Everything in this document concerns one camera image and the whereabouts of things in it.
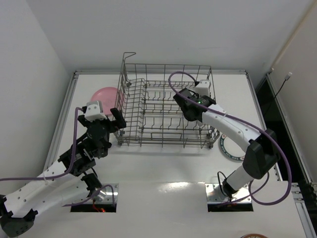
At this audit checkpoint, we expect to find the pink plate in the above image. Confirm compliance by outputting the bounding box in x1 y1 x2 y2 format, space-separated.
91 87 117 116

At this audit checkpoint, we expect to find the white plate blue patterned rim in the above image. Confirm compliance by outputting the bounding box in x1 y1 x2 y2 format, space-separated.
219 134 245 163

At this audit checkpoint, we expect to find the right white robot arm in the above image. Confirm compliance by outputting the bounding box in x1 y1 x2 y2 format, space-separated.
173 88 279 198

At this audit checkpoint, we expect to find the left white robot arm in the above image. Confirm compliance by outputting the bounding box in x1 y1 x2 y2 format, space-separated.
0 106 126 238

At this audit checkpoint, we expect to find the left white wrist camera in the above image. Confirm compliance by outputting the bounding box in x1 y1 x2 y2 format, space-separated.
84 100 106 121

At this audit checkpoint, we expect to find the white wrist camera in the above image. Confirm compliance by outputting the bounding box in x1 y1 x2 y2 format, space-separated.
195 79 211 97
84 100 106 121

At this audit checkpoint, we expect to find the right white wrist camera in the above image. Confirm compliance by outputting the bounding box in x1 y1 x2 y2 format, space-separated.
195 79 211 97

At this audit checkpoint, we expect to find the grey wire dish rack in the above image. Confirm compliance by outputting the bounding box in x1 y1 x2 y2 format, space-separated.
115 52 220 149

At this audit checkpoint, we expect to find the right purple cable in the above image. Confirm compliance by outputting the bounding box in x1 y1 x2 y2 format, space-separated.
168 71 292 205

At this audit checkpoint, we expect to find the purple cable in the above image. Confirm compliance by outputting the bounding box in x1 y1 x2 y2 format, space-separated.
168 71 292 205
0 107 86 181

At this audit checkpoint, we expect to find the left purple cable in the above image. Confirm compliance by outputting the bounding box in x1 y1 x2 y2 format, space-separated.
0 107 86 181

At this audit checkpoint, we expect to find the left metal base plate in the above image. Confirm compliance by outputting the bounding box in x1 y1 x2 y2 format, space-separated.
71 182 119 206

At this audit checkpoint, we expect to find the metal base plate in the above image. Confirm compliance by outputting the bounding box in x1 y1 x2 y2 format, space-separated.
71 182 119 206
205 183 252 205

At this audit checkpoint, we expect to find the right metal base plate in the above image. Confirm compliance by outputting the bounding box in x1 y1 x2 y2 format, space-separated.
205 183 252 205

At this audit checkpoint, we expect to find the black hanging usb cable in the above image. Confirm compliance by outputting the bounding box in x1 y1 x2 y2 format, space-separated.
274 72 293 97

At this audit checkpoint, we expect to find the aluminium frame rail right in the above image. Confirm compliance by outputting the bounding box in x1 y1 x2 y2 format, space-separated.
257 73 317 235

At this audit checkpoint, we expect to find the orange ring object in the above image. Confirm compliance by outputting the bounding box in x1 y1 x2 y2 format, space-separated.
241 233 267 238

